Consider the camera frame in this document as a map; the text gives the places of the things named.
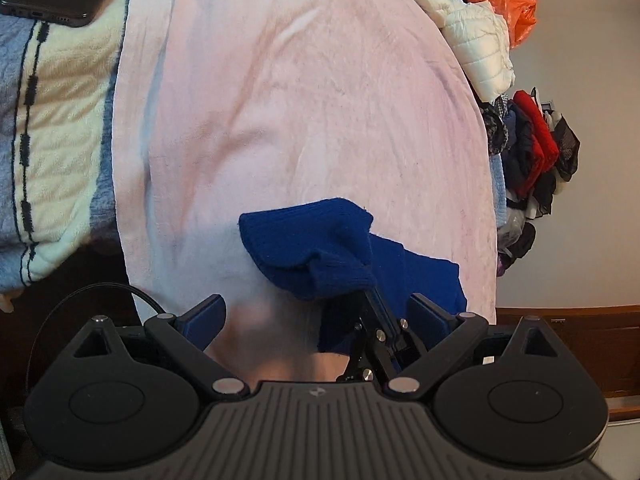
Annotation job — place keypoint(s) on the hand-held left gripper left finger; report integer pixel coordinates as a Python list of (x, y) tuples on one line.
[(202, 317)]

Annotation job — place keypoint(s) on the white puffer jacket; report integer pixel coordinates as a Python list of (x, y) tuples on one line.
[(470, 35)]

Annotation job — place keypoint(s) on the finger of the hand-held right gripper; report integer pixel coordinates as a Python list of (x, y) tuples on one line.
[(382, 332)]

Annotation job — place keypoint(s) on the blue knitted garment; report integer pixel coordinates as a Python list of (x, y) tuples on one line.
[(300, 240)]

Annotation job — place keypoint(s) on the wooden bed frame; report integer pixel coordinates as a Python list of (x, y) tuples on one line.
[(575, 325)]

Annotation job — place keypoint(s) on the pink blanket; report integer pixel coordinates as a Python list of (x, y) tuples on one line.
[(300, 110)]

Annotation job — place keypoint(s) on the light blue cloth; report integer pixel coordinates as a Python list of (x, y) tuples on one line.
[(497, 190)]

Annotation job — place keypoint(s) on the pile of dark clothes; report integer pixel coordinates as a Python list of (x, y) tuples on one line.
[(520, 170)]

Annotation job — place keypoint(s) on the striped fleece blanket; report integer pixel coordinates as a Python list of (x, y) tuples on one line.
[(55, 110)]

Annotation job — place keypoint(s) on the orange plastic bag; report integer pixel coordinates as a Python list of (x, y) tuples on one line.
[(505, 0)]

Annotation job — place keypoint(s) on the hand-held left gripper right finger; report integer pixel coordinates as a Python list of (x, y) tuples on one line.
[(430, 317)]

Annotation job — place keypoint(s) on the red garment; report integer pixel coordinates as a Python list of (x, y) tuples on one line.
[(537, 140)]

